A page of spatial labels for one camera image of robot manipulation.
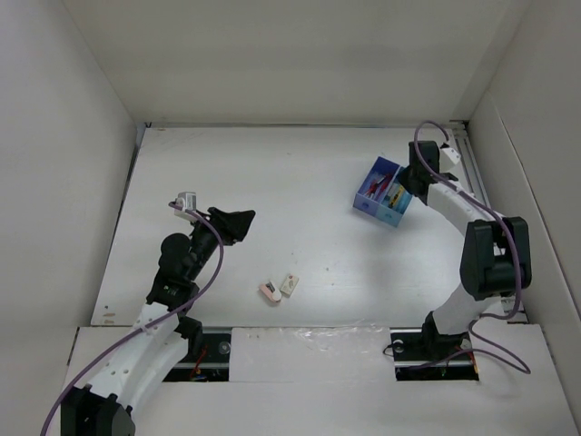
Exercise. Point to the blue two-compartment container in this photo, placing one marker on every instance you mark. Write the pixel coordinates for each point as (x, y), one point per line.
(379, 208)

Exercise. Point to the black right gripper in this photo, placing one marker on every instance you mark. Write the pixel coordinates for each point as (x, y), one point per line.
(404, 177)

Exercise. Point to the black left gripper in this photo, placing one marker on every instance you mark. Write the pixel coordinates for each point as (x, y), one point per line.
(231, 225)

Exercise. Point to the pink white correction tape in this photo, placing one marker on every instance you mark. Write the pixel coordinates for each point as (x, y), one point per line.
(271, 292)

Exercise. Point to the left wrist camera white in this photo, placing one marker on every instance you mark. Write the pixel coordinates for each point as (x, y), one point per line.
(184, 205)

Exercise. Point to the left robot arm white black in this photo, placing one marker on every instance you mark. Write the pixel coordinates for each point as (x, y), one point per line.
(162, 335)

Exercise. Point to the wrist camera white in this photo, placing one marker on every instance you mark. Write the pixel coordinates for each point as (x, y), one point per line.
(449, 158)
(184, 205)

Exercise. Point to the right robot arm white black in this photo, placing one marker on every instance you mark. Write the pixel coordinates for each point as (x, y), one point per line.
(495, 260)

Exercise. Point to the white eraser red label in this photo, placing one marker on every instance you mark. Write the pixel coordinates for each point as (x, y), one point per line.
(289, 284)

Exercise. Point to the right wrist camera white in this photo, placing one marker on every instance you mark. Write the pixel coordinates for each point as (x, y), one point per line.
(449, 158)

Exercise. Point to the red pen white cap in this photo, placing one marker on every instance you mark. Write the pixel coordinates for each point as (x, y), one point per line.
(384, 182)

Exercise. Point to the aluminium rail right side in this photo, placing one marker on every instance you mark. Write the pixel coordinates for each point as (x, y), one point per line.
(477, 187)

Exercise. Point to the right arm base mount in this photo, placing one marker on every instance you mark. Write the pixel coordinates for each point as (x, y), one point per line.
(417, 360)

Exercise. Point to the red pen thin slanted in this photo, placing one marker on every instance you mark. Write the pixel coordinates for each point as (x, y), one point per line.
(375, 188)

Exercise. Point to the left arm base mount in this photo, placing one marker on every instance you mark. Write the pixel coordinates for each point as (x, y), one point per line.
(210, 364)

